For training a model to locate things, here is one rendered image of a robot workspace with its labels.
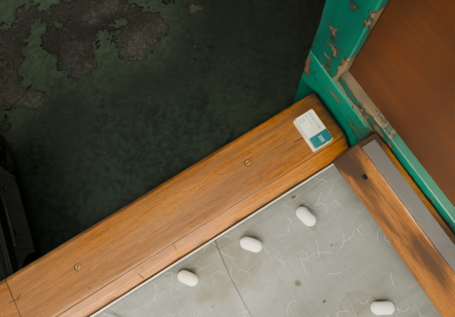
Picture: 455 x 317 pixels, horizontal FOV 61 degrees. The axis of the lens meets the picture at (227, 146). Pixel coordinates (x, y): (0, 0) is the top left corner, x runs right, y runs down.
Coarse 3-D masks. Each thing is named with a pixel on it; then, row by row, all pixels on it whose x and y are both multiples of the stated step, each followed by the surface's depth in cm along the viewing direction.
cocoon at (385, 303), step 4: (372, 304) 58; (376, 304) 58; (380, 304) 58; (384, 304) 58; (388, 304) 58; (392, 304) 58; (372, 308) 58; (376, 308) 58; (380, 308) 58; (384, 308) 58; (388, 308) 58; (392, 308) 58; (376, 312) 58; (380, 312) 58; (384, 312) 58; (388, 312) 58; (392, 312) 58
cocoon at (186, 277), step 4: (180, 272) 61; (184, 272) 60; (188, 272) 61; (180, 276) 60; (184, 276) 60; (188, 276) 60; (192, 276) 60; (196, 276) 61; (180, 280) 60; (184, 280) 60; (188, 280) 60; (192, 280) 60; (196, 280) 60; (188, 284) 60; (192, 284) 60
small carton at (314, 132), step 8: (312, 112) 63; (296, 120) 63; (304, 120) 63; (312, 120) 63; (320, 120) 63; (304, 128) 63; (312, 128) 63; (320, 128) 62; (304, 136) 63; (312, 136) 62; (320, 136) 62; (328, 136) 62; (312, 144) 62; (320, 144) 62
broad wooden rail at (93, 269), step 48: (240, 144) 64; (288, 144) 64; (336, 144) 64; (192, 192) 63; (240, 192) 62; (96, 240) 62; (144, 240) 61; (192, 240) 62; (0, 288) 60; (48, 288) 60; (96, 288) 60
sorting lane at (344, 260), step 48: (288, 192) 64; (336, 192) 64; (288, 240) 63; (336, 240) 62; (384, 240) 62; (144, 288) 62; (192, 288) 61; (240, 288) 61; (288, 288) 61; (336, 288) 60; (384, 288) 60
